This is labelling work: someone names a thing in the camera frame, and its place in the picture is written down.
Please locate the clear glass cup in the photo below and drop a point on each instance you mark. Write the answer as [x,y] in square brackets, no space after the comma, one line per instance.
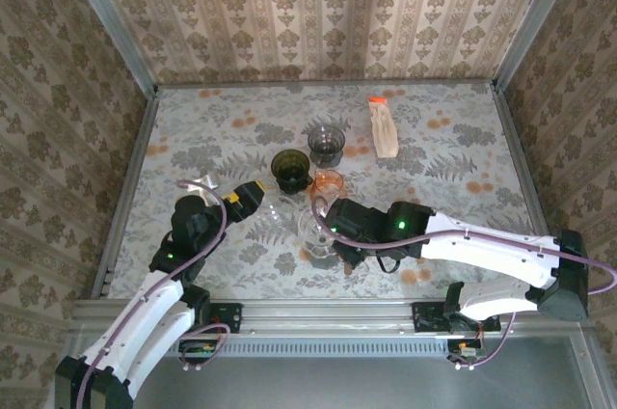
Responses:
[276,216]

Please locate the green glass coffee dripper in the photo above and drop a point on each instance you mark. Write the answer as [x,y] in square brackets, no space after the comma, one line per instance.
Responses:
[289,168]

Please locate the orange glass cup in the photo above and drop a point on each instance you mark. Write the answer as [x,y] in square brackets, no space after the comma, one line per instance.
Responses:
[330,184]

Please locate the grey smoked coffee dripper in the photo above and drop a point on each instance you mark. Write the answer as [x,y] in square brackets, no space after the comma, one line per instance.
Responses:
[327,141]

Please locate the coffee filter pack orange label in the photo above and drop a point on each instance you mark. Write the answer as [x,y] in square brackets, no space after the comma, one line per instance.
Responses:
[384,134]

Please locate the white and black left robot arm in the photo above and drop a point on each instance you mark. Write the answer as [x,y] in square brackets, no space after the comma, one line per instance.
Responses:
[144,315]

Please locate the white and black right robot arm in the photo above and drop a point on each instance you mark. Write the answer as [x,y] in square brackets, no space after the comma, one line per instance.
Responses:
[482,257]

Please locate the floral patterned table cover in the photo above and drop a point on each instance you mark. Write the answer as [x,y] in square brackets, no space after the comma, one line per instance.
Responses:
[207,129]

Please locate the small electronics board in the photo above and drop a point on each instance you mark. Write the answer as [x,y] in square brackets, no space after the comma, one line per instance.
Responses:
[197,348]
[467,351]

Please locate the grey metal panel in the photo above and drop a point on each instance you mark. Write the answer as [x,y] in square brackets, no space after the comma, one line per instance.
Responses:
[313,385]

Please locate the wide aluminium mounting rail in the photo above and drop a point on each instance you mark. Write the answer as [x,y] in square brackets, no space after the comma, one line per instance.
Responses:
[328,319]

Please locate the aluminium table edge rail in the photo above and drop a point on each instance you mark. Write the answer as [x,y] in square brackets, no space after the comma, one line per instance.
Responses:
[129,187]
[289,86]
[513,139]

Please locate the aluminium frame post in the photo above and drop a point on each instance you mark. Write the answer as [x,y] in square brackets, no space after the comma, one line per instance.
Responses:
[536,18]
[111,18]

